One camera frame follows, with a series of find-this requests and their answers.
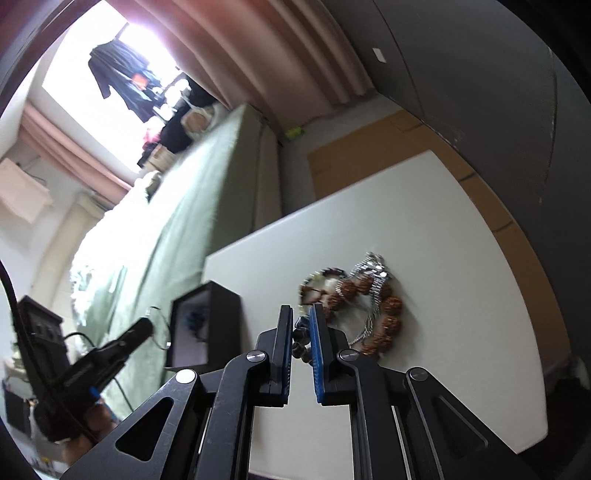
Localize dark metallic bead bracelet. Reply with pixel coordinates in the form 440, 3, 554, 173
292, 315, 314, 365

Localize brown rudraksha bead bracelet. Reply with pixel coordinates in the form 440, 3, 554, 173
317, 274, 405, 359

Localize black jewelry box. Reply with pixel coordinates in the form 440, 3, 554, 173
165, 281, 242, 374

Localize person's left hand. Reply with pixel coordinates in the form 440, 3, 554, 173
62, 401, 119, 466

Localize beige padded headboard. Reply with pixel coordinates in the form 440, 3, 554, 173
31, 193, 105, 306

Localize white quilt on bed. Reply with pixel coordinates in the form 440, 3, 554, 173
69, 171, 162, 327

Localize bed with green sheet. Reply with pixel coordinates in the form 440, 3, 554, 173
75, 104, 281, 419

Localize flat brown cardboard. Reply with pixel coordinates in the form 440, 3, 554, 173
308, 111, 571, 369

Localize small green floor object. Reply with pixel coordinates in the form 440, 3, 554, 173
283, 127, 304, 141

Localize pink curtain left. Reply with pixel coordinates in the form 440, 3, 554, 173
19, 102, 131, 204

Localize pink curtain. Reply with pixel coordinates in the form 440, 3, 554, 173
19, 102, 131, 204
111, 1, 374, 131

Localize pile of clothes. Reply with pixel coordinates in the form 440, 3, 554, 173
137, 75, 216, 168

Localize pink curtain right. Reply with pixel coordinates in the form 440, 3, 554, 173
111, 1, 374, 131

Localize dark hanging clothes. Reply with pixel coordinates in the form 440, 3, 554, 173
88, 39, 164, 123

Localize black camera cable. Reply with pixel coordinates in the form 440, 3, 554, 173
0, 260, 24, 342

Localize white wall socket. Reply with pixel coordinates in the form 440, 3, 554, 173
373, 47, 387, 64

